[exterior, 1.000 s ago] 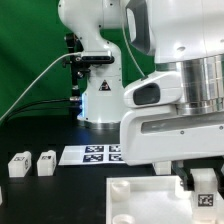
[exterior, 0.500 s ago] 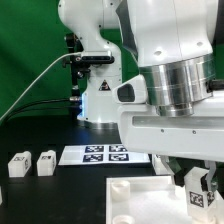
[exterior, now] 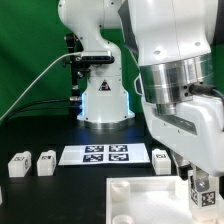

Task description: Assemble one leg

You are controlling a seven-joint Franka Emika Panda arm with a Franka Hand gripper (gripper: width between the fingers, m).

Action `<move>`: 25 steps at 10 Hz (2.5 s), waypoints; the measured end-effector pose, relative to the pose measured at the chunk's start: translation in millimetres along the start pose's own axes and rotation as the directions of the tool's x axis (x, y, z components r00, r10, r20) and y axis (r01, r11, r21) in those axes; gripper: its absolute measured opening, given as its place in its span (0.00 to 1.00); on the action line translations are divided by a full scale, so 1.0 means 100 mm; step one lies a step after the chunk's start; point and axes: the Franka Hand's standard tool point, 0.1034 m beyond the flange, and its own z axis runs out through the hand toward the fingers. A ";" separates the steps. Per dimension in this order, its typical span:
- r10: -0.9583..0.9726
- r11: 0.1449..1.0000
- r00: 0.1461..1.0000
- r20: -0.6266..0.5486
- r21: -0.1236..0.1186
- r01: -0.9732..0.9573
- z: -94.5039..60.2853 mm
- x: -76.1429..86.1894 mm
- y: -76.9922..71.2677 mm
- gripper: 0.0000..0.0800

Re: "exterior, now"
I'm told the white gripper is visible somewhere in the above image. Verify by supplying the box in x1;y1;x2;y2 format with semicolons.
141;89;224;180

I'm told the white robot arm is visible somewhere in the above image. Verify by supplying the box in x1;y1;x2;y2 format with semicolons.
58;0;224;176

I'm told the white sheet with markers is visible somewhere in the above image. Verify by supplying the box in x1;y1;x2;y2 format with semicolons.
59;143;150;166

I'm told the white square tabletop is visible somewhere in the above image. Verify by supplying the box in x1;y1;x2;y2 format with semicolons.
106;176;224;224

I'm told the white part at left edge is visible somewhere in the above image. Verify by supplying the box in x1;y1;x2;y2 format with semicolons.
0;186;3;206

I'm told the black camera on stand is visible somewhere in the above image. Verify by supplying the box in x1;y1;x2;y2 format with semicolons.
62;33;90;96

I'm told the black cable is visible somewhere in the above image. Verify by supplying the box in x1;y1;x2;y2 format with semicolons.
0;97;83;126

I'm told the white cable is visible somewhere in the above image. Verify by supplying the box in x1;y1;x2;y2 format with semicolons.
0;52;83;123

